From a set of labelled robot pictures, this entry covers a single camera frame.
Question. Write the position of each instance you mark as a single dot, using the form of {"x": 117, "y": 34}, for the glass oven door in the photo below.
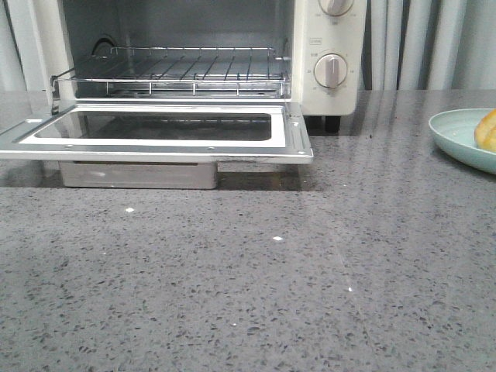
{"x": 158, "y": 144}

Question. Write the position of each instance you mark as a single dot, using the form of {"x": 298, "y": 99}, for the golden croissant bread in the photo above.
{"x": 484, "y": 133}

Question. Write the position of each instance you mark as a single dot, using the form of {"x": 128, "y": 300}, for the lower oven control knob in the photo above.
{"x": 330, "y": 71}

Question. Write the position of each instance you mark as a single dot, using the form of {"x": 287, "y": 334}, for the oven control knob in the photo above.
{"x": 330, "y": 71}
{"x": 335, "y": 7}

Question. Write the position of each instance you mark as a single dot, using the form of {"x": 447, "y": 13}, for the white Toshiba toaster oven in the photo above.
{"x": 69, "y": 31}

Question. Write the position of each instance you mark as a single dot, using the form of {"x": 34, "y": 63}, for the upper oven control knob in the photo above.
{"x": 335, "y": 7}

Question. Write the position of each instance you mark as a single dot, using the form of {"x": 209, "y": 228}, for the light green plate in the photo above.
{"x": 453, "y": 132}

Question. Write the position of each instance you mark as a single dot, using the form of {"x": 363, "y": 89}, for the grey curtain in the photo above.
{"x": 408, "y": 45}

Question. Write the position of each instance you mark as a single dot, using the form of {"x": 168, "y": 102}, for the metal wire oven rack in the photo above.
{"x": 178, "y": 72}

